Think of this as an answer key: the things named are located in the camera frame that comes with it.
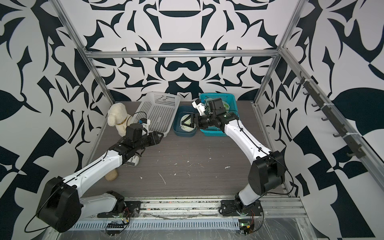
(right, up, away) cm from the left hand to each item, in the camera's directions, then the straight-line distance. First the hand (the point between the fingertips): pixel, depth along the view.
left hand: (159, 132), depth 84 cm
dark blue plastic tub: (+9, +12, +25) cm, 29 cm away
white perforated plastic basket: (-6, +15, +31) cm, 35 cm away
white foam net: (+16, +6, -12) cm, 21 cm away
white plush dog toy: (-25, +9, +4) cm, 27 cm away
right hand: (+15, +6, -7) cm, 18 cm away
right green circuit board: (+43, -42, -14) cm, 62 cm away
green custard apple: (+15, +3, -11) cm, 19 cm away
